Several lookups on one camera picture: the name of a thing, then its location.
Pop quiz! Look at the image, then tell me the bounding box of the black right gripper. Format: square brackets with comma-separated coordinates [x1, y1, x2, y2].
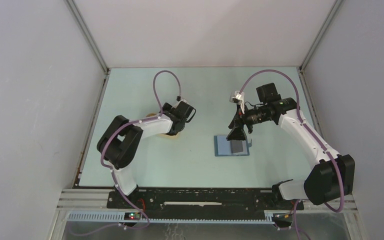
[226, 103, 272, 141]

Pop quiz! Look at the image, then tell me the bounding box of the black credit card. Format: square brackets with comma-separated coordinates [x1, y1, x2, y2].
[230, 140, 248, 155]

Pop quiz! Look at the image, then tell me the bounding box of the blue card holder wallet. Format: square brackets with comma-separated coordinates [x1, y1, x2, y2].
[213, 135, 253, 157]

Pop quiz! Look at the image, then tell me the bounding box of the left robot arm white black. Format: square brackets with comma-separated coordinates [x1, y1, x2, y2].
[97, 99, 196, 208]

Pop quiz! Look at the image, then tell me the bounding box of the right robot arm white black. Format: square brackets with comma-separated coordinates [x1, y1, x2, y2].
[226, 83, 355, 209]

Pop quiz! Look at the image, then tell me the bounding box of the beige oval card tray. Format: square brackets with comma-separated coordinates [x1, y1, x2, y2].
[145, 112, 180, 139]

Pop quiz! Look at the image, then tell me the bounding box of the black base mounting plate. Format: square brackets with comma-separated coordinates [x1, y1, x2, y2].
[106, 187, 294, 221]

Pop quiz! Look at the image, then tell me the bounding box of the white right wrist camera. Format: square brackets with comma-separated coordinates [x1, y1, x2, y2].
[229, 90, 245, 114]

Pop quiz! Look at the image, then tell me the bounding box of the aluminium frame rail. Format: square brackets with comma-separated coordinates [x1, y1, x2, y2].
[46, 188, 368, 240]

